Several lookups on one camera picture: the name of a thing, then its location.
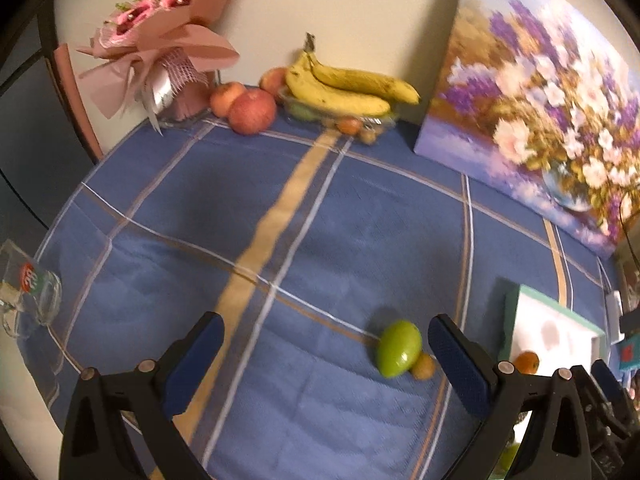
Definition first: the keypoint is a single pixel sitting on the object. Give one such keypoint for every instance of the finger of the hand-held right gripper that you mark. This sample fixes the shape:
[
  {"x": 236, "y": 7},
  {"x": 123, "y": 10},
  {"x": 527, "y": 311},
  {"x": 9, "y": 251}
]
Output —
[{"x": 607, "y": 379}]

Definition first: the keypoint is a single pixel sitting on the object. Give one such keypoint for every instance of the teal plastic toy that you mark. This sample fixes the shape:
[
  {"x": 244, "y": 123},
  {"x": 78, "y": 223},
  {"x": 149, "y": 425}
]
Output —
[{"x": 630, "y": 352}]

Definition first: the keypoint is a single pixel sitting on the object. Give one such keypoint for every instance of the black power adapter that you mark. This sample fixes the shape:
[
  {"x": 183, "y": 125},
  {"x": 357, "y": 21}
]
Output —
[{"x": 631, "y": 321}]

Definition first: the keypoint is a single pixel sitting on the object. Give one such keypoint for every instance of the pink wrapped flower bouquet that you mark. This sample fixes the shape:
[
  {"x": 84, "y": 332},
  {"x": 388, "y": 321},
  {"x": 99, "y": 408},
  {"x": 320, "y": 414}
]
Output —
[{"x": 165, "y": 45}]

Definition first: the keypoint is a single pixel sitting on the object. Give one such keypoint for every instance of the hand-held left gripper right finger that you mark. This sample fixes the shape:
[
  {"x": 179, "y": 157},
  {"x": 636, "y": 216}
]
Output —
[{"x": 457, "y": 365}]

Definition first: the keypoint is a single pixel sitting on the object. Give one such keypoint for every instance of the glass fruit bowl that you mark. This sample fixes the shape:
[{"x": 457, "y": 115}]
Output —
[{"x": 380, "y": 121}]

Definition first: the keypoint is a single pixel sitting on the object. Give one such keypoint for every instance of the green mango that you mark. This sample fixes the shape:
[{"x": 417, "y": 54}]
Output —
[{"x": 397, "y": 350}]

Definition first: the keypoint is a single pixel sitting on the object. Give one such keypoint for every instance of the bunch of yellow bananas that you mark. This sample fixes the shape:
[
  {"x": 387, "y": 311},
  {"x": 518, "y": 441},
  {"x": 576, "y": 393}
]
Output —
[{"x": 340, "y": 87}]

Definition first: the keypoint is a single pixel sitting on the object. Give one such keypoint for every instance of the red apple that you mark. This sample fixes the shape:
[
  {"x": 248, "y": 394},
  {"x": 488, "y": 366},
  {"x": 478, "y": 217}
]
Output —
[
  {"x": 252, "y": 110},
  {"x": 272, "y": 82},
  {"x": 225, "y": 99}
]

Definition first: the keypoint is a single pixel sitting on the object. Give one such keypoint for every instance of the small tangerine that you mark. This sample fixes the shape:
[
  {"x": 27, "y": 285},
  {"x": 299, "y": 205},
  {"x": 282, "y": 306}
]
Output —
[
  {"x": 350, "y": 125},
  {"x": 527, "y": 362}
]

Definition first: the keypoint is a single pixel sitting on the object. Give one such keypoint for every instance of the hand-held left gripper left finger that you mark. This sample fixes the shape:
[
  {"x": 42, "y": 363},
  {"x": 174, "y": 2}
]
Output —
[{"x": 197, "y": 365}]

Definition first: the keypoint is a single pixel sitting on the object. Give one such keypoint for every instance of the white box with green rim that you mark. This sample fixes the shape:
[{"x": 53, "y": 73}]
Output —
[{"x": 550, "y": 325}]

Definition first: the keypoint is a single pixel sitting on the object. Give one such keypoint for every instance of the wooden chair back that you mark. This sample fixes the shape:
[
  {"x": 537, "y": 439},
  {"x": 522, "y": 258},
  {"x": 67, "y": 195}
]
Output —
[{"x": 72, "y": 95}]

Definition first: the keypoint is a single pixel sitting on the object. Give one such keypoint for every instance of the blue plaid tablecloth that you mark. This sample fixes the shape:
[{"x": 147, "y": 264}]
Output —
[{"x": 325, "y": 260}]

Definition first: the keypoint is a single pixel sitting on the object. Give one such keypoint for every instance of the white power strip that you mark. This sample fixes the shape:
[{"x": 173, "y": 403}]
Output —
[{"x": 613, "y": 305}]

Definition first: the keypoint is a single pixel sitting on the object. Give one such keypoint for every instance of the small kumquat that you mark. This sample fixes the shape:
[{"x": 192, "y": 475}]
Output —
[
  {"x": 369, "y": 136},
  {"x": 424, "y": 366}
]

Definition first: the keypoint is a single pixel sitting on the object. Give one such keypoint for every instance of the flower painting canvas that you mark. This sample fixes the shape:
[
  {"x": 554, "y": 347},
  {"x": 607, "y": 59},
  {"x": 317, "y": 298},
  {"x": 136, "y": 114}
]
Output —
[{"x": 525, "y": 85}]

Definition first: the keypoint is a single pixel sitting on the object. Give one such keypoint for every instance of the clear glass mug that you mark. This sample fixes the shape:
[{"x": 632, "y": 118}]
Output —
[{"x": 35, "y": 285}]

